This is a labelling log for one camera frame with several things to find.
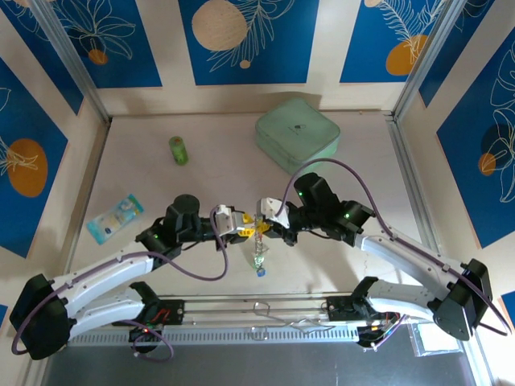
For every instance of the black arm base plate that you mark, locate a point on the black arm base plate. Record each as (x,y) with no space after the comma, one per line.
(169,311)
(338,309)

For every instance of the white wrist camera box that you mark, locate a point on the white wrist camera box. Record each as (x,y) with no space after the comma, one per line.
(227,219)
(271,209)

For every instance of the metal key holder with rings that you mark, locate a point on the metal key holder with rings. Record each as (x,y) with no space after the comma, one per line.
(257,243)

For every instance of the green key tag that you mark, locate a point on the green key tag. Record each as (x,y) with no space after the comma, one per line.
(260,255)

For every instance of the light blue wipes packet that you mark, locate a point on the light blue wipes packet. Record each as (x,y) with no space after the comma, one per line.
(114,219)

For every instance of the blue key tag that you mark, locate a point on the blue key tag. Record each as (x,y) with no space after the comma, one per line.
(260,273)

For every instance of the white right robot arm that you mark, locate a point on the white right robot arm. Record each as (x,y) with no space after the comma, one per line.
(402,253)

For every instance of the aluminium table side rail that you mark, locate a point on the aluminium table side rail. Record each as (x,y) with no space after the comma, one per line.
(410,181)
(86,181)

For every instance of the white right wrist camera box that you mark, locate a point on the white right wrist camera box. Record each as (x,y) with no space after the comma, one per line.
(271,209)

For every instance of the mint green zippered pouch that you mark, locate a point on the mint green zippered pouch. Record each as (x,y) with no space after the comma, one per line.
(297,132)

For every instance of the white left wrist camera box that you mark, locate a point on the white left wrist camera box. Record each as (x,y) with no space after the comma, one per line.
(227,219)

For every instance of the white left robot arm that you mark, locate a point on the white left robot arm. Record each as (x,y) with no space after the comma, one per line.
(108,269)

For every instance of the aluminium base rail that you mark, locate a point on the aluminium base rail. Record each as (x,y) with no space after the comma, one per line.
(221,299)

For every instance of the aluminium frame post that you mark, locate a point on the aluminium frame post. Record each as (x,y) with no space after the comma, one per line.
(426,60)
(68,60)

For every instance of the small green bottle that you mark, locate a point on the small green bottle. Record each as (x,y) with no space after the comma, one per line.
(179,150)

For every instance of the black controller board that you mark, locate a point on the black controller board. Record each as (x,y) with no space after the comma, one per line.
(142,333)

